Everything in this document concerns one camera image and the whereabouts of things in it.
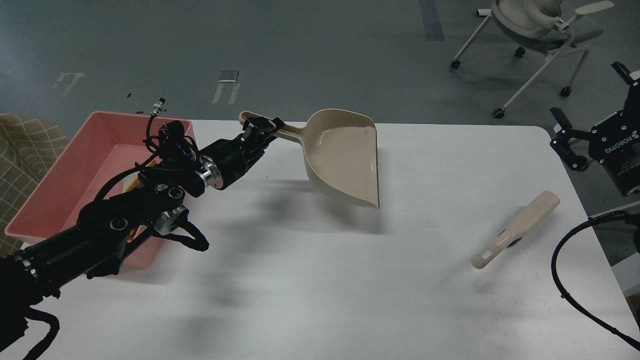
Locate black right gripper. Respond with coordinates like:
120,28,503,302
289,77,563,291
550,61,640,197

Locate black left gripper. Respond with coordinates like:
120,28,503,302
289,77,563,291
199,116,285,191

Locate beige plastic dustpan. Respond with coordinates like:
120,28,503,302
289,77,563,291
238,108,381,210

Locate beige hand brush black bristles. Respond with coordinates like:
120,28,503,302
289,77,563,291
471,190,560,270

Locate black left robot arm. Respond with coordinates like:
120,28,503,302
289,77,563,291
0,98,285,360

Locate pink plastic bin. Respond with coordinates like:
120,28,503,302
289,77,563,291
4,111,194,270

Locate silver floor plate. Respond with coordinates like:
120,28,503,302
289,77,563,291
217,69,240,84

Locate white office chair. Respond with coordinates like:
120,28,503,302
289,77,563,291
450,0,615,119

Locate beige checkered cloth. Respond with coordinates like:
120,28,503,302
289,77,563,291
0,112,68,257

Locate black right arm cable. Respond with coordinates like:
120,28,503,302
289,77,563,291
551,210,640,352

